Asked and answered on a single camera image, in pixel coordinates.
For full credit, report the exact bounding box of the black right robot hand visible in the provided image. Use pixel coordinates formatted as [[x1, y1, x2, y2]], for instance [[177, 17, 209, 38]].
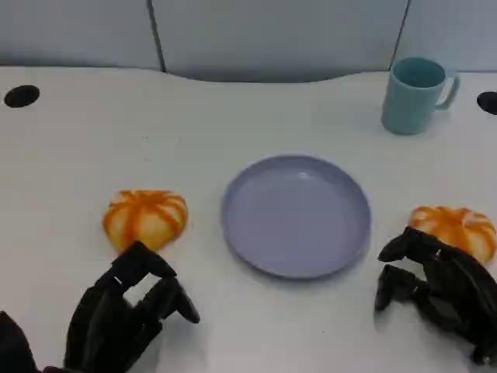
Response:
[[374, 226, 497, 367]]

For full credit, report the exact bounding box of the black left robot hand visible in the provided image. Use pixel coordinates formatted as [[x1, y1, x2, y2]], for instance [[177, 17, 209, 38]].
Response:
[[64, 240, 201, 373]]

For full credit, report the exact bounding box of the orange white toy bread roll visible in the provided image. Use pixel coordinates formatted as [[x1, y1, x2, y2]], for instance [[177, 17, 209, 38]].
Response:
[[103, 189, 189, 253], [409, 205, 497, 265]]

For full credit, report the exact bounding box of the lilac plate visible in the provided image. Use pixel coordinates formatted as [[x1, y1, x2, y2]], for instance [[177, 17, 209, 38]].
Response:
[[221, 154, 373, 280]]

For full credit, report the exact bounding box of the pale green mug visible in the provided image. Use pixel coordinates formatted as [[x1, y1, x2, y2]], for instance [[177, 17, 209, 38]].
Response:
[[381, 57, 461, 136]]

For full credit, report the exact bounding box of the grey partition panel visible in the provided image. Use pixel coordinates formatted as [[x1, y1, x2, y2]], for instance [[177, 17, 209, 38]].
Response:
[[390, 0, 497, 73], [147, 0, 411, 83], [0, 0, 162, 73]]

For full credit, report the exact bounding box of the black table cable hole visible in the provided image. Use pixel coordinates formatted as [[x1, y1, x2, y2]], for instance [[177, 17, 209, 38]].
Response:
[[3, 85, 41, 109], [476, 91, 497, 116]]

